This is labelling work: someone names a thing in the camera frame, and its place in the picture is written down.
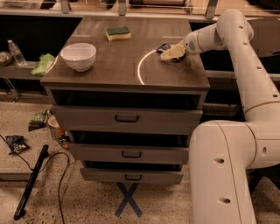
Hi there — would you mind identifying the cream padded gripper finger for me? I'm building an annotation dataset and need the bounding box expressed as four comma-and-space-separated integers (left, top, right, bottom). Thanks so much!
160, 44, 186, 60

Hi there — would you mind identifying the blue rxbar blueberry wrapper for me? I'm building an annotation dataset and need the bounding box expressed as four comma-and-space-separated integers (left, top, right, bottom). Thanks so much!
156, 44, 185, 61

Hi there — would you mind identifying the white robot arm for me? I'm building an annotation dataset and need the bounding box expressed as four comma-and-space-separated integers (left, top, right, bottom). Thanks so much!
161, 9, 280, 224

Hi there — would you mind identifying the green and yellow sponge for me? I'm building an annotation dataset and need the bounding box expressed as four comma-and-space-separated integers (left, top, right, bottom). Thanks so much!
106, 26, 131, 41

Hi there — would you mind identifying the grey three-drawer cabinet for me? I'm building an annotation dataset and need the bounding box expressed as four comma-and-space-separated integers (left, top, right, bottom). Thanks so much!
41, 17, 210, 172

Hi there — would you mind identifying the white ceramic bowl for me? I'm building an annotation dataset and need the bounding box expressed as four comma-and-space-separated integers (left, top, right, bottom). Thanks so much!
60, 43, 97, 72

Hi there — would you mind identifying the bottom grey drawer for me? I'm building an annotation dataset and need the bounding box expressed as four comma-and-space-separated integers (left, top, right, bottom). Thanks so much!
80, 168, 183, 185

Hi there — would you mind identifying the grey drawer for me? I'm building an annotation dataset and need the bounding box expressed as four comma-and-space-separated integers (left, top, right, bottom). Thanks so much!
52, 105, 202, 135
69, 143, 188, 165
80, 168, 183, 185

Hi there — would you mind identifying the top grey drawer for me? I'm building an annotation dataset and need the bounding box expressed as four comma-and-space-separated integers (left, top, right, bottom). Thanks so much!
52, 105, 202, 135

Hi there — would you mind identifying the middle grey drawer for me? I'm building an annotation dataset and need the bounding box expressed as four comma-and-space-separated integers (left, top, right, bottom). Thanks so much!
69, 143, 188, 165

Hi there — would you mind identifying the paper cup on floor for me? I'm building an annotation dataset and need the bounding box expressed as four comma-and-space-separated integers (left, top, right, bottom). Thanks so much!
47, 115, 65, 140

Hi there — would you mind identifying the green snack bag on floor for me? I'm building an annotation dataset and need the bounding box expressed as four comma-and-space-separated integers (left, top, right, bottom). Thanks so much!
28, 110, 47, 131

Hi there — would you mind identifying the clear plastic water bottle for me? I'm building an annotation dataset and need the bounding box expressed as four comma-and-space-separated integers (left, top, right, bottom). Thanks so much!
8, 39, 27, 66

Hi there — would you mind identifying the black bar on floor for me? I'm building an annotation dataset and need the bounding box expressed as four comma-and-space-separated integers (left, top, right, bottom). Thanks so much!
13, 144, 49, 221

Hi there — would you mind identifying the small bowl on shelf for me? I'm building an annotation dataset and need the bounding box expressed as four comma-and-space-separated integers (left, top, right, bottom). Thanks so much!
0, 52, 13, 67

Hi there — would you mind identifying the blue snack bag on floor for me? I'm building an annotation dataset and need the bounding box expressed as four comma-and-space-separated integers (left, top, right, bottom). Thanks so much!
5, 135, 29, 154

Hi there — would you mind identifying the black floor cable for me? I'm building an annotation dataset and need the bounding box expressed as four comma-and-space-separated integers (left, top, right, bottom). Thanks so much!
0, 134, 71, 224

